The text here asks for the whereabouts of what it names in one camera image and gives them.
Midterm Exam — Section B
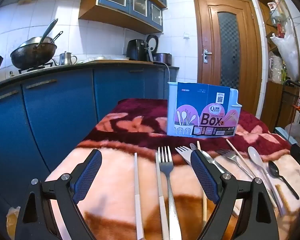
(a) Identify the black rice cooker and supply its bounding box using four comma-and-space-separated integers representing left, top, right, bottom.
146, 34, 173, 65

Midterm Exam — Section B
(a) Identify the red and pink floral blanket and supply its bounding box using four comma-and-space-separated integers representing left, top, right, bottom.
44, 98, 300, 240

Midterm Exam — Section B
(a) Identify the gas stove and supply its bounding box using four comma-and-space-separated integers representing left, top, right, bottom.
18, 61, 54, 74

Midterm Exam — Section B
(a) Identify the thin steel utensil handle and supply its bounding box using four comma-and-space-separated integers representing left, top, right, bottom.
50, 31, 64, 44

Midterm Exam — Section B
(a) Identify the white chopstick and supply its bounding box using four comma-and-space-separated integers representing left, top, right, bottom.
155, 152, 170, 240
134, 152, 145, 240

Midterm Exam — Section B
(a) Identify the blue base cabinet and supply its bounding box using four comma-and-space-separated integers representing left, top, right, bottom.
0, 66, 179, 205

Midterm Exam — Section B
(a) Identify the dark kitchen countertop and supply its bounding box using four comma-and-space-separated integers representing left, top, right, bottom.
0, 60, 180, 88

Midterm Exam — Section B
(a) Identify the wooden door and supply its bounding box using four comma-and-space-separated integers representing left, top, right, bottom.
193, 0, 263, 110

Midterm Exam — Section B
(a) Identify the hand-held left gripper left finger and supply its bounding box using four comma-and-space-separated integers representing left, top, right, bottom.
15, 149, 103, 240

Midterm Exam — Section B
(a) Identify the white plastic bag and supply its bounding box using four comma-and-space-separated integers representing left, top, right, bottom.
270, 19, 300, 82

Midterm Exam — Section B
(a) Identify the black air fryer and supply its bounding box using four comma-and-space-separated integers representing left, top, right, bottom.
126, 39, 153, 62

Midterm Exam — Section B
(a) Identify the small metal fork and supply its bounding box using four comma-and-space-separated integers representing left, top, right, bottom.
216, 149, 255, 179

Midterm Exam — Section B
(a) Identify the bag of packaged goods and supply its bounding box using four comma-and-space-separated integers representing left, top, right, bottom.
268, 51, 283, 83

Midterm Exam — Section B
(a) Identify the black spoon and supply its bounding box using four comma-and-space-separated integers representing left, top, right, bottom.
268, 160, 300, 200

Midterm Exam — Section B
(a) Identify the black wok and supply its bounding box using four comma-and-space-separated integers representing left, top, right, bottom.
10, 42, 58, 70

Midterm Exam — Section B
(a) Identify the light blue utensil box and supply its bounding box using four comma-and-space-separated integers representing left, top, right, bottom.
166, 81, 242, 138

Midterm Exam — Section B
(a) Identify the metal table knife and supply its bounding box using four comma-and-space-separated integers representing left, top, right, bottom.
189, 143, 232, 174

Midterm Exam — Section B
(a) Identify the large metal fork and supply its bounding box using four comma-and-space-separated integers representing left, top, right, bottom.
158, 146, 182, 240

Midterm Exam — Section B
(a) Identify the white plastic spoon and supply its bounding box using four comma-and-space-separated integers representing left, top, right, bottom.
247, 146, 287, 217

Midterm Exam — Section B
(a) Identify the wooden chopstick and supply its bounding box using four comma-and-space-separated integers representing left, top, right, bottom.
226, 139, 278, 208

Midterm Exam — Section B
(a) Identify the blue wall cabinet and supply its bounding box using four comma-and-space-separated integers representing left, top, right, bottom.
78, 0, 167, 35

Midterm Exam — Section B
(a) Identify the steel kettle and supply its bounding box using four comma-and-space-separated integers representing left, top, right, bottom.
52, 51, 78, 66

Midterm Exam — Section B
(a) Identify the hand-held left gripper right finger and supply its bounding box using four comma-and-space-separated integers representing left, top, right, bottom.
190, 149, 280, 240

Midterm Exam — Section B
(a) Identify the wooden shelf niche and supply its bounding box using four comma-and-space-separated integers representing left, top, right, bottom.
257, 0, 300, 133

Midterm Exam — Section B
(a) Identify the white power cable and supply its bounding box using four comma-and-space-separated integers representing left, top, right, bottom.
154, 61, 171, 83

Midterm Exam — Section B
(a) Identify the long steel ladle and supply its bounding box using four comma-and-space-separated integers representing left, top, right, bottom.
37, 18, 58, 46

